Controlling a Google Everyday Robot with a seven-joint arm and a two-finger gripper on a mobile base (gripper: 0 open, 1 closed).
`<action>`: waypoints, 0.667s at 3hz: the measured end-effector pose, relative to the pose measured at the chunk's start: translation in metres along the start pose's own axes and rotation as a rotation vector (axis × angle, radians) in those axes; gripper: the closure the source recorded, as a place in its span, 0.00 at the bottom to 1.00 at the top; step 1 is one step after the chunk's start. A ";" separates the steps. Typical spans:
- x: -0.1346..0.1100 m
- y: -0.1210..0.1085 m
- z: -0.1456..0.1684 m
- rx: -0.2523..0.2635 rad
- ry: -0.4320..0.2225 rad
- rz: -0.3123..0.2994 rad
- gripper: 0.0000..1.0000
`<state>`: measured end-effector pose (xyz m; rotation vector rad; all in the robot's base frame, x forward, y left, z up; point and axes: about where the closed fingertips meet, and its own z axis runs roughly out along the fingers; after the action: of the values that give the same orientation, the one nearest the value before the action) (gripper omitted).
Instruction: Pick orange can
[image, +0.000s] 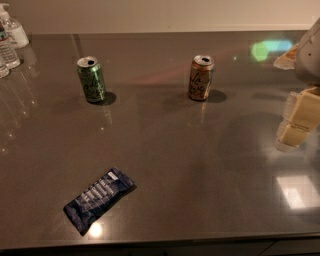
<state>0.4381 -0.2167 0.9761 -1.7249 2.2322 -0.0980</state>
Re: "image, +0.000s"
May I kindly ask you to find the clear plastic water bottle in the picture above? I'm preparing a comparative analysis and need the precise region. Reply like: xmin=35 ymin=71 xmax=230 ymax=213
xmin=0 ymin=23 xmax=21 ymax=69

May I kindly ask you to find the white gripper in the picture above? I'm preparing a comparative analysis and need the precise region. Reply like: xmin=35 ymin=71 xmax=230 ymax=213
xmin=273 ymin=18 xmax=320 ymax=152

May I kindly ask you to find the white pump sanitizer bottle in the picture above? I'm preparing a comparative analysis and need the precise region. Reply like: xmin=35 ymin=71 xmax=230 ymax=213
xmin=0 ymin=3 xmax=29 ymax=49

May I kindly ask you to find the green soda can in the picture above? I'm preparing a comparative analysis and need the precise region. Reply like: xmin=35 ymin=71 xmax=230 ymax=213
xmin=77 ymin=56 xmax=106 ymax=103

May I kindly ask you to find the orange soda can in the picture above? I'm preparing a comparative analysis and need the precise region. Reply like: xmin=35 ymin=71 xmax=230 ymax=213
xmin=188 ymin=55 xmax=215 ymax=101

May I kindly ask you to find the dark blue snack packet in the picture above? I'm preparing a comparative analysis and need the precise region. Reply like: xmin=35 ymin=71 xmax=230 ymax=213
xmin=63 ymin=167 xmax=135 ymax=236

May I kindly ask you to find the clear water bottle at edge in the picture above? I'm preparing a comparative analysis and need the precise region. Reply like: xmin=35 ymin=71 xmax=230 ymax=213
xmin=0 ymin=55 xmax=9 ymax=78

